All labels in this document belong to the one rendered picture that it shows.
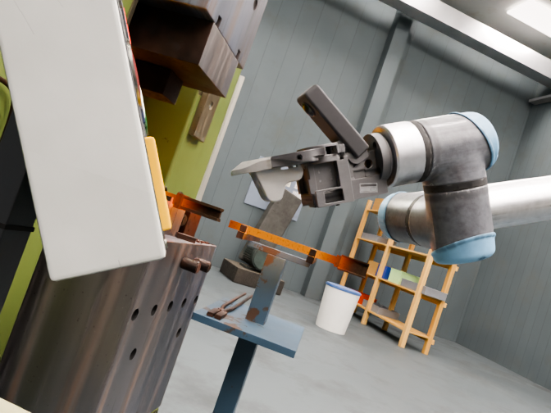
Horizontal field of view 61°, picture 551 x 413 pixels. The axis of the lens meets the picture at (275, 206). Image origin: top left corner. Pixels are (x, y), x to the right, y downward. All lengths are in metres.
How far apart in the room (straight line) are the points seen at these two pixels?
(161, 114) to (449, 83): 9.89
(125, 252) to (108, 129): 0.09
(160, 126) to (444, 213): 0.90
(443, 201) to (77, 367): 0.72
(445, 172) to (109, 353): 0.67
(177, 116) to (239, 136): 7.70
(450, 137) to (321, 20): 9.35
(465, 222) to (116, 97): 0.51
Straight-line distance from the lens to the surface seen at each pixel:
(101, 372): 0.99
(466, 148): 0.71
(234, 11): 1.12
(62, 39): 0.37
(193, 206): 1.06
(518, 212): 0.96
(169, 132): 1.38
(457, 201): 0.71
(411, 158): 0.66
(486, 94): 11.54
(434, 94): 10.79
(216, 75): 1.10
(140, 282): 0.93
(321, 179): 0.63
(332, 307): 6.36
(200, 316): 1.34
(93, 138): 0.35
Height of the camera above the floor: 1.00
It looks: 3 degrees up
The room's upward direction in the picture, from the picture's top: 19 degrees clockwise
